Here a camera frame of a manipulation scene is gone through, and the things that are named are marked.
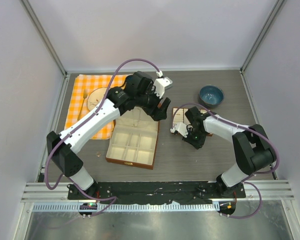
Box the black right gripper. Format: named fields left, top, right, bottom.
left=183, top=127, right=207, bottom=149

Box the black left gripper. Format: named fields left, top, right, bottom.
left=136, top=83, right=170, bottom=121

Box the silver crystal necklace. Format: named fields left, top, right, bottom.
left=131, top=109, right=142, bottom=127

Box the brown jewelry box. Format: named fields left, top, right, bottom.
left=105, top=107, right=160, bottom=170

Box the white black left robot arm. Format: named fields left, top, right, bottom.
left=45, top=71, right=173, bottom=200

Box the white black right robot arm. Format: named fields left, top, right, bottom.
left=182, top=106, right=278, bottom=198

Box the brown jewelry tray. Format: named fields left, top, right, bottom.
left=171, top=107, right=214, bottom=138

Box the blue ceramic bowl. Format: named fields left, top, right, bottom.
left=198, top=85, right=225, bottom=108

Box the beige floral ceramic plate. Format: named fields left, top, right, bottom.
left=87, top=87, right=107, bottom=111

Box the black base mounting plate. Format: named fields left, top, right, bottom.
left=67, top=180, right=247, bottom=206

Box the orange white checkered cloth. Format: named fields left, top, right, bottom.
left=64, top=74, right=128, bottom=140

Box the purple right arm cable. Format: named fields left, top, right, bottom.
left=171, top=103, right=281, bottom=220

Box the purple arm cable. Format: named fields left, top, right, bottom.
left=171, top=103, right=281, bottom=220
left=44, top=58, right=165, bottom=218

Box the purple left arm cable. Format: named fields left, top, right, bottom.
left=44, top=58, right=165, bottom=218

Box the white slotted cable duct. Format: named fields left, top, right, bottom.
left=32, top=201, right=220, bottom=213

